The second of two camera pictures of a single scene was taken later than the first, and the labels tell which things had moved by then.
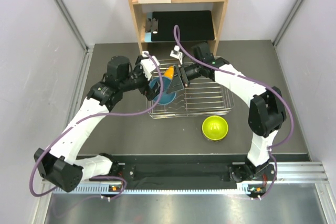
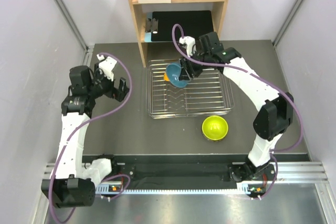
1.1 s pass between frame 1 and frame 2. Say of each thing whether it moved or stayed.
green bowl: stayed
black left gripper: moved
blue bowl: moved
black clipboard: stayed
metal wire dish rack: stayed
